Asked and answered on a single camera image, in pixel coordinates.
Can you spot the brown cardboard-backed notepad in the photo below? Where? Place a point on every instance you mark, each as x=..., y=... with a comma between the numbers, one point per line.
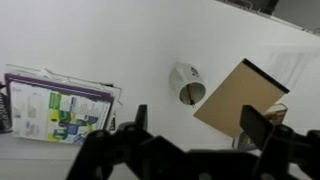
x=247, y=84

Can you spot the stack of papers and magazines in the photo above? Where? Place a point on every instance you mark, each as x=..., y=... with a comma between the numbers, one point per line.
x=57, y=108

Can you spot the orange pencil in mug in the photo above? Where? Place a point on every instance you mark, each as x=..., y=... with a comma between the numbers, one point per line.
x=190, y=95

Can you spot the black spiral notebook binding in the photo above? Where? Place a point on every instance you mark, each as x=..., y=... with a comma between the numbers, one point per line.
x=5, y=122

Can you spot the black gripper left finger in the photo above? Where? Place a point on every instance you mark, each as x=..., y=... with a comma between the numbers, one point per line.
x=147, y=156

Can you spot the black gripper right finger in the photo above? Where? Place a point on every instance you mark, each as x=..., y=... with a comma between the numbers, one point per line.
x=280, y=146

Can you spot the dark equipment at table edge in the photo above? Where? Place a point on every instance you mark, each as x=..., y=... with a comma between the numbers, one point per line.
x=264, y=6

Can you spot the clear glass cup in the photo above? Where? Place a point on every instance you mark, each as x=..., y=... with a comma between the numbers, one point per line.
x=256, y=126

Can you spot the white ceramic mug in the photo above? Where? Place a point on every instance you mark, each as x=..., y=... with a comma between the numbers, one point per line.
x=187, y=84

